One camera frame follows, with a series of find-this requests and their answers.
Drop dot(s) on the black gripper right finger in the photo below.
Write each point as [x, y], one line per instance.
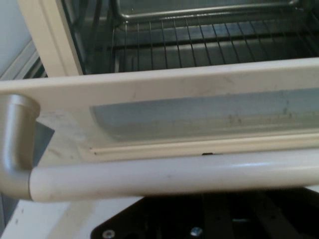
[279, 214]

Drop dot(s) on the grey oven heating rod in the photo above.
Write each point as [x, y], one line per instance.
[199, 11]

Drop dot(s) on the cream glass oven door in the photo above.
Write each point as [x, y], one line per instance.
[159, 119]

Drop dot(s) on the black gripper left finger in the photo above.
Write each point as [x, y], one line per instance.
[182, 209]

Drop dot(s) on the cream toaster oven body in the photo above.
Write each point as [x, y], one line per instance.
[54, 37]

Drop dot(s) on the silver metal wall rail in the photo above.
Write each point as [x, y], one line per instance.
[22, 64]

